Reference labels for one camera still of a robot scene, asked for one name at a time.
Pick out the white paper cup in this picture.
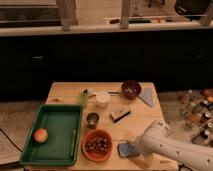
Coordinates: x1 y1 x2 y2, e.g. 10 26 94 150
96 91 111 107

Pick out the green plastic tray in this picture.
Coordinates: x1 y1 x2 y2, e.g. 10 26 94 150
19 104 83 166

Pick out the grey triangular cloth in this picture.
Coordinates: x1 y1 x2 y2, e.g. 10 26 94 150
139 88 154 107

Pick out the red apple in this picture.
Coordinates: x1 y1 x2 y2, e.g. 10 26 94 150
33 128 48 143

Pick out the blue sponge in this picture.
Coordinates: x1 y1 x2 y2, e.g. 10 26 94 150
117 143 140 158

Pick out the dark red bowl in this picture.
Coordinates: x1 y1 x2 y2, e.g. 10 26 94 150
121 80 142 100

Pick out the black cable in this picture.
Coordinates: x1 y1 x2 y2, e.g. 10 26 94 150
0 128 24 167

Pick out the wooden block eraser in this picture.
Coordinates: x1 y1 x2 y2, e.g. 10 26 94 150
110 107 131 123

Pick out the small metal cup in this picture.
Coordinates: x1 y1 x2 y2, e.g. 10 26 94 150
86 112 99 129

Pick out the orange bowl with beads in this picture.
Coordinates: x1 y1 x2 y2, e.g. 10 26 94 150
82 129 113 162

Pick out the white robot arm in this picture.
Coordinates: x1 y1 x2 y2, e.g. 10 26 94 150
134 120 213 171

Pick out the black bag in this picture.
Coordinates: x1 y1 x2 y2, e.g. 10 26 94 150
174 0 212 16

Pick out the spice bottle rack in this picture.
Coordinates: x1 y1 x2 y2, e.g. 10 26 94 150
178 90 213 145

